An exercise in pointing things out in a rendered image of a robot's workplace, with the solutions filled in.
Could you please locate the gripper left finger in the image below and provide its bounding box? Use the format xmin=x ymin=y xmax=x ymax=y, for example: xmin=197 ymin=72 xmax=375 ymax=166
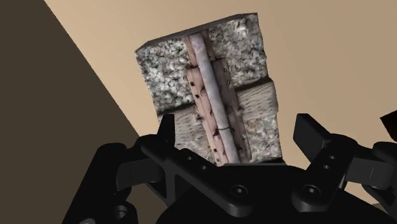
xmin=62 ymin=113 xmax=258 ymax=224

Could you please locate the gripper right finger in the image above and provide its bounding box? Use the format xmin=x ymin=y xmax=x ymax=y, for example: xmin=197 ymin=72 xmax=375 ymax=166
xmin=291 ymin=113 xmax=397 ymax=216

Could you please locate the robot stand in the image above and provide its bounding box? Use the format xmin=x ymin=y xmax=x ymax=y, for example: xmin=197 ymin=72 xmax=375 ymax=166
xmin=134 ymin=12 xmax=284 ymax=167

